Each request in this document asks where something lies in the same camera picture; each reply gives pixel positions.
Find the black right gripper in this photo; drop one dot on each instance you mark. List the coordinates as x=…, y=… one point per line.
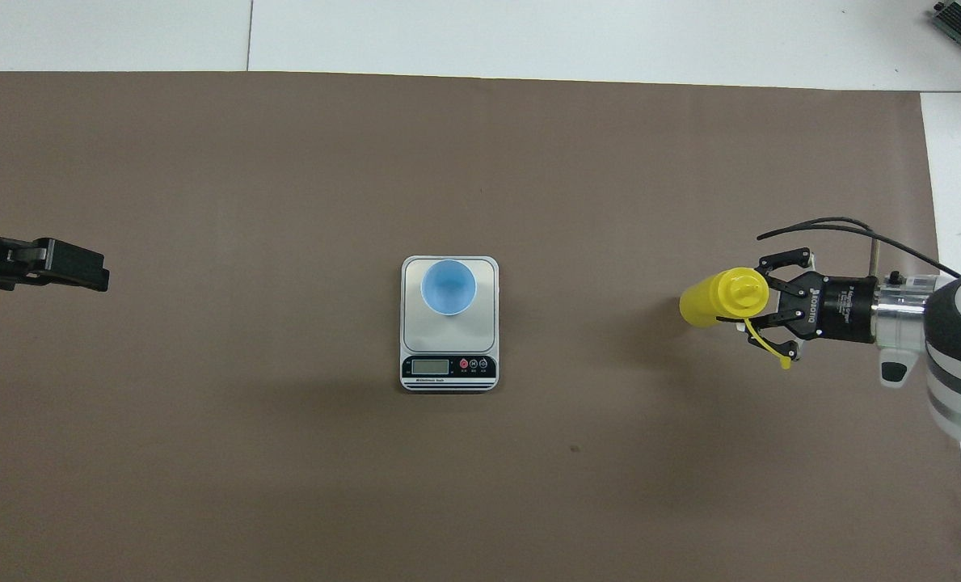
x=836, y=309

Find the yellow squeeze seasoning bottle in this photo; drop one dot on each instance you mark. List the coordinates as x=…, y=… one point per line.
x=706, y=301

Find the light blue plastic cup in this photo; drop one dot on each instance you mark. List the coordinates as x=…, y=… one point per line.
x=448, y=284

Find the silver digital kitchen scale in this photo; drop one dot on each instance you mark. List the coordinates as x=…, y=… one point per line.
x=427, y=335

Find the brown paper table mat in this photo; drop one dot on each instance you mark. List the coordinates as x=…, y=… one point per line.
x=286, y=453

